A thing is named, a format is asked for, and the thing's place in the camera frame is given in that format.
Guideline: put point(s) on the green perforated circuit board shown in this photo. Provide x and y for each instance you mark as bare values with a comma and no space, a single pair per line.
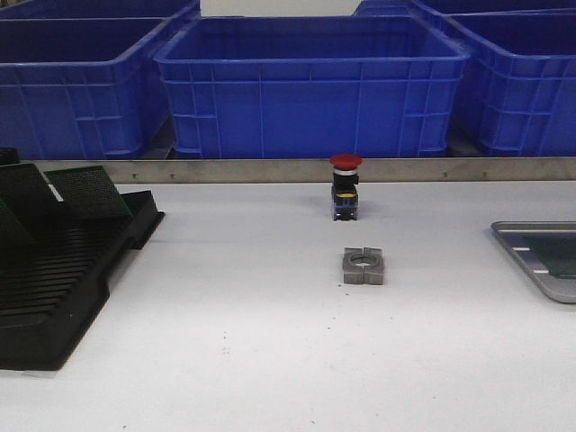
26,193
557,253
89,193

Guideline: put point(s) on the black slotted board rack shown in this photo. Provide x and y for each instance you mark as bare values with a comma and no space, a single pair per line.
55,272

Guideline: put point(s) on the silver metal tray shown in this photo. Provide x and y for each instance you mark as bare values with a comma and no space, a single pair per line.
510,235

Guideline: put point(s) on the red emergency stop button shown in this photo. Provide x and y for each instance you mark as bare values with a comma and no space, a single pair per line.
343,190

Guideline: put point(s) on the grey metal clamp block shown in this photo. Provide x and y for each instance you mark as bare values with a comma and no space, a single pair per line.
363,265

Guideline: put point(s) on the blue plastic crate centre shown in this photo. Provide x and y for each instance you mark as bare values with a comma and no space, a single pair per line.
310,87

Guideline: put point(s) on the blue plastic crate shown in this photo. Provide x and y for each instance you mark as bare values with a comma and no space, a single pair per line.
82,88
517,94
310,87

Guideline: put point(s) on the blue crate back right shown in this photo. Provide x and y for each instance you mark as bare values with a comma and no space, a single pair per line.
448,7

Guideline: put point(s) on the blue plastic crate left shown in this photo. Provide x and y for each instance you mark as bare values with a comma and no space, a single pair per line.
82,88

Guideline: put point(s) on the blue plastic crate right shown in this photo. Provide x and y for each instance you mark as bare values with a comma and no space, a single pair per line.
517,94

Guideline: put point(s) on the blue crate back left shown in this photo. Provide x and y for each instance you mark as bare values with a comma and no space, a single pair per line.
99,9

